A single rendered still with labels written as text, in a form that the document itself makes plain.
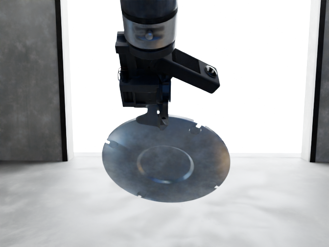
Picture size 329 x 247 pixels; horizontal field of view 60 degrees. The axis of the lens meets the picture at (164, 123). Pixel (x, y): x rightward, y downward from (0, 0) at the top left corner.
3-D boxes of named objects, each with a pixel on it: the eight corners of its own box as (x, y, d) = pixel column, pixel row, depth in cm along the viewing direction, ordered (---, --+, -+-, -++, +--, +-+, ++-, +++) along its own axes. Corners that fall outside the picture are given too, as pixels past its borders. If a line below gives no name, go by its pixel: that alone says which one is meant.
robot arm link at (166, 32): (177, -7, 40) (179, 27, 35) (176, 22, 43) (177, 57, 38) (123, -7, 40) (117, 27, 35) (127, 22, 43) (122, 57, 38)
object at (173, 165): (84, 177, 69) (85, 175, 70) (187, 215, 77) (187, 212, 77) (132, 93, 52) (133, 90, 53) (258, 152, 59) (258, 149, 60)
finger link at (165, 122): (158, 111, 54) (157, 76, 47) (168, 111, 54) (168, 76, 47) (158, 131, 51) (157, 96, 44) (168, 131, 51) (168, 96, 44)
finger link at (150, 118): (138, 128, 57) (134, 95, 50) (167, 128, 57) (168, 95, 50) (137, 141, 55) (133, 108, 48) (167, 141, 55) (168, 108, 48)
